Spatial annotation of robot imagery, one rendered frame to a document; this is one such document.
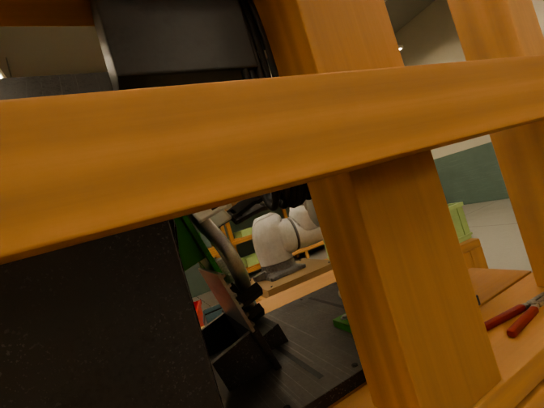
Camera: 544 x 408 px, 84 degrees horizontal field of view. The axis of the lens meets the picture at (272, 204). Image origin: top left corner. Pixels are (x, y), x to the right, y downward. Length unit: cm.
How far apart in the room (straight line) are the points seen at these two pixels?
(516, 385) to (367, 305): 23
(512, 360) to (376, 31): 47
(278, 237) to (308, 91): 107
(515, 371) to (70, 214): 53
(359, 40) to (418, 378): 39
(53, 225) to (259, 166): 14
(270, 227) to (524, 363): 97
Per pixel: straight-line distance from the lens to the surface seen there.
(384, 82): 35
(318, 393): 52
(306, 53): 38
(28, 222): 22
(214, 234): 59
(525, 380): 56
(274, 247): 131
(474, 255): 162
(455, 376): 46
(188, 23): 43
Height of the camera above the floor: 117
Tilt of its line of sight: 1 degrees up
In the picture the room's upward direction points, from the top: 17 degrees counter-clockwise
